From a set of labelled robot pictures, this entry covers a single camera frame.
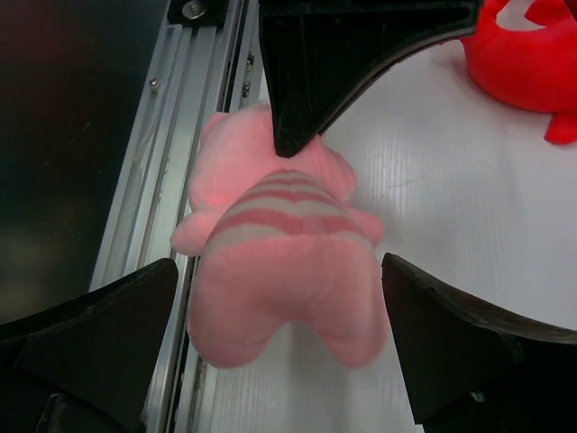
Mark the pink pig plush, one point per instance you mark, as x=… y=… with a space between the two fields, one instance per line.
x=278 y=241

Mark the red shark plush lower left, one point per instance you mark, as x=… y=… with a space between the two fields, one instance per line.
x=533 y=70

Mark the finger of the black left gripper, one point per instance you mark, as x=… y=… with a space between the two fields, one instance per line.
x=320 y=56

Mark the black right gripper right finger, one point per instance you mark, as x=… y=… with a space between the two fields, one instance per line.
x=471 y=366

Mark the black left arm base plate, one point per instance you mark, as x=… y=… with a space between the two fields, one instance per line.
x=197 y=13

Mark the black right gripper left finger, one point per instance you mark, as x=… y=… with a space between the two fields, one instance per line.
x=86 y=364

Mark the aluminium rail frame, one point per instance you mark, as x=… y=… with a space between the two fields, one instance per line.
x=193 y=73

